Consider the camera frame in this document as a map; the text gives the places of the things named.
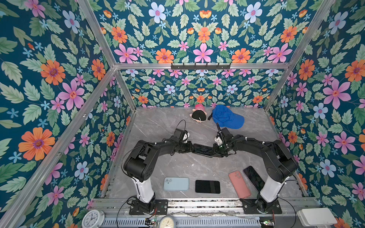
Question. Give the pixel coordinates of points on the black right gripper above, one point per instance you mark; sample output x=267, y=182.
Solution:
x=215, y=145

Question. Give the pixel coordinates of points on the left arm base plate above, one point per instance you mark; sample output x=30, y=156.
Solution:
x=159, y=207

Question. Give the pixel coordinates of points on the pink phone case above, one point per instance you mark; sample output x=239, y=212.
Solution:
x=239, y=184

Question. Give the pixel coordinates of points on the white rectangular box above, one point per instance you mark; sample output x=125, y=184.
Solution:
x=316, y=217

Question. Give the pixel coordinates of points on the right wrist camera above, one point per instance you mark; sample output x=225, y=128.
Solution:
x=218, y=140

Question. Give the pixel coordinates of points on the black smartphone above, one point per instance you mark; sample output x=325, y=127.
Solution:
x=203, y=150
x=254, y=178

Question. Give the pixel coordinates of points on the light blue phone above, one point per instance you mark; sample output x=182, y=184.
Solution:
x=173, y=184

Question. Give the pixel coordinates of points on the white round clock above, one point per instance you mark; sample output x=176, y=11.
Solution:
x=93, y=219

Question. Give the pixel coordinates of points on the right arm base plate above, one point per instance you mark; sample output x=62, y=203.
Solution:
x=251, y=206

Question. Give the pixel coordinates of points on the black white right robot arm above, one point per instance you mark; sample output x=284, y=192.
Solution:
x=278, y=162

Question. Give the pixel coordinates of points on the blue baseball cap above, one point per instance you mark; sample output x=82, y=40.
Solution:
x=223, y=116

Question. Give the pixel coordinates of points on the black hook rail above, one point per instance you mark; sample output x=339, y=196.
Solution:
x=201, y=66

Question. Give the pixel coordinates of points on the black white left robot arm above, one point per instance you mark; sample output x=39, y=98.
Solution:
x=141, y=162

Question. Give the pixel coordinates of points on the white vented strip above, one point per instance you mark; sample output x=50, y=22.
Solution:
x=184, y=222

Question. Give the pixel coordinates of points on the plush doll pink striped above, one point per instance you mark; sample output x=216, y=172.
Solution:
x=199, y=114

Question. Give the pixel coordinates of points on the aluminium front rail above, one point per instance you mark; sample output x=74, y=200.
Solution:
x=211, y=205

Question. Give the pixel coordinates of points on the round timer gauge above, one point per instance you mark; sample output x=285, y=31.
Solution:
x=167, y=222

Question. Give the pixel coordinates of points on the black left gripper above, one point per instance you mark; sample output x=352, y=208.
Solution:
x=189, y=147

